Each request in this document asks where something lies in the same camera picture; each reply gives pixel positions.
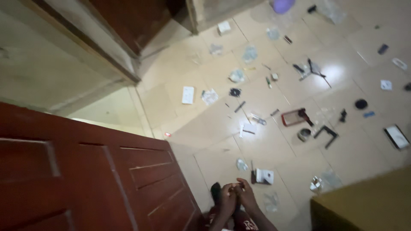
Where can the round metal tin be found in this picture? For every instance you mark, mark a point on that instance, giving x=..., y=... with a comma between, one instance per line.
x=304, y=134

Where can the small red part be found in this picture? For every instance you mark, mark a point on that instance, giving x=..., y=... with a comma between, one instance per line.
x=167, y=134

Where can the dark brown wooden door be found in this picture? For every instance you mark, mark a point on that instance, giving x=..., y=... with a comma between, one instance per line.
x=135, y=22

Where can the white paper slip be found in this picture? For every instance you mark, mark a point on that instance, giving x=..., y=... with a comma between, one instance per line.
x=248, y=129

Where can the small dark rectangular part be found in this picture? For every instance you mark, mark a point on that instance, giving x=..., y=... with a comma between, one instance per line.
x=287, y=39

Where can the red wooden panel door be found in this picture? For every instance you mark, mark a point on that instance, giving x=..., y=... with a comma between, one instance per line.
x=83, y=173

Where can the grey screwdriver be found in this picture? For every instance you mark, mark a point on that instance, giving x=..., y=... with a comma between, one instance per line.
x=240, y=107

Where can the black angled bracket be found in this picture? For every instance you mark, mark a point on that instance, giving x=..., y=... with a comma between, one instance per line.
x=327, y=132

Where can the shiny crumpled plastic wrap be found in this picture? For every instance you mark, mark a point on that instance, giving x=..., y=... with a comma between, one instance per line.
x=323, y=183

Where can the black sock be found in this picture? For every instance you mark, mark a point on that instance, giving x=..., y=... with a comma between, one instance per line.
x=215, y=193

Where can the crumpled clear plastic bag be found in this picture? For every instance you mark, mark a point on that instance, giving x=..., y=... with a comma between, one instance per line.
x=271, y=202

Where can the white square card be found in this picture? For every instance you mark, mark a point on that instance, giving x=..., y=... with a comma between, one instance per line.
x=386, y=85

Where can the small white box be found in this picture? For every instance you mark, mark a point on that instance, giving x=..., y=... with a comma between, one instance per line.
x=223, y=28

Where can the black angular small part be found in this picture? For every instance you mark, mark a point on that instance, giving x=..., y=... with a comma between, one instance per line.
x=343, y=115

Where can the small white cube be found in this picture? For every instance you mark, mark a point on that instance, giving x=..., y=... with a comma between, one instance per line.
x=275, y=76

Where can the black round disc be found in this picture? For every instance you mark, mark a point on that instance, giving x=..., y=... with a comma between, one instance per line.
x=361, y=104

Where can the large clear plastic bag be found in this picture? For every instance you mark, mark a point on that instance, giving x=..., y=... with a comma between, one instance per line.
x=332, y=11

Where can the person's right fingers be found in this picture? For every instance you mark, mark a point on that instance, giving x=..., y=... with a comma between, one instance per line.
x=240, y=185

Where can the green and white pen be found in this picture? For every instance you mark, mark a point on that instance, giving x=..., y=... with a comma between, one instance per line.
x=268, y=82

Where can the purple round object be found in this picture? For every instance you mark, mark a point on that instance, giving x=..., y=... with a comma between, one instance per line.
x=282, y=5

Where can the dark blue rectangular part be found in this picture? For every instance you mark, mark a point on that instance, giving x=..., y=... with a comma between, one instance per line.
x=382, y=49

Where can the black framed white screen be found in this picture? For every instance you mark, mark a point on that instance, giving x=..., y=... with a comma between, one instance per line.
x=397, y=137

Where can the person's left fingers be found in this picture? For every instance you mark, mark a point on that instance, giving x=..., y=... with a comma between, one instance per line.
x=228, y=188

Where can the person's left hand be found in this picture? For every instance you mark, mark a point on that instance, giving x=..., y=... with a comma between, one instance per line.
x=228, y=199

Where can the black rounded object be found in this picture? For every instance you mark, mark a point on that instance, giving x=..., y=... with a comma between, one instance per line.
x=408, y=86

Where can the olive yellow furniture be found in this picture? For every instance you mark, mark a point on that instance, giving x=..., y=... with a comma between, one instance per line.
x=366, y=205

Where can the black pliers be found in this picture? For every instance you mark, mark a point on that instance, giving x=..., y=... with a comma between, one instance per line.
x=310, y=70

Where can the wooden door frame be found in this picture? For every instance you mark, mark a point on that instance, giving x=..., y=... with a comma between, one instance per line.
x=83, y=38

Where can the red patterned shorts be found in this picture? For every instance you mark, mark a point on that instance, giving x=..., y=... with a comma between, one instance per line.
x=245, y=225

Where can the small grey metal part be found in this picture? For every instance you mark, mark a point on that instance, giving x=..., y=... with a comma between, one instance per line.
x=275, y=112

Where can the small clear plastic bag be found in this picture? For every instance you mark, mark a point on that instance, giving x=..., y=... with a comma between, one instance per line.
x=242, y=164

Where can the small blue part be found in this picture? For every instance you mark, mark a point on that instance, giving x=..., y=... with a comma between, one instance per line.
x=369, y=114

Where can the person's right hand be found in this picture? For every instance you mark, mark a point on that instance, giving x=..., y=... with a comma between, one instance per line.
x=247, y=195

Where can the white paper card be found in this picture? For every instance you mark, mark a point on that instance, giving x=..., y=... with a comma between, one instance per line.
x=188, y=95

